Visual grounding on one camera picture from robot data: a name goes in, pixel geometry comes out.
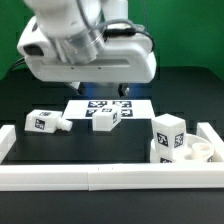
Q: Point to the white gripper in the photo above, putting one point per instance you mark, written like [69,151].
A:
[123,60]

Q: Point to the white round stool seat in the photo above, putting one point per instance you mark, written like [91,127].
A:
[196,150]

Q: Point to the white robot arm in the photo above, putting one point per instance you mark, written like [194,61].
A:
[86,41]

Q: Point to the white marker sheet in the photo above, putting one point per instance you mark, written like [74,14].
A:
[130,109]

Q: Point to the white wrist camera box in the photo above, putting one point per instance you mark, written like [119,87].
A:
[32,42]

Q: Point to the white left fence rail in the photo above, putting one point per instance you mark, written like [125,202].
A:
[7,140]

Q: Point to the white fence rail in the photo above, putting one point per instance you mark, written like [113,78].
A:
[206,131]
[111,177]
[7,140]

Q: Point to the white right fence rail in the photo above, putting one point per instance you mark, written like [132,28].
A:
[206,131]

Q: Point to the white front fence rail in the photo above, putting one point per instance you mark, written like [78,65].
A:
[111,177]

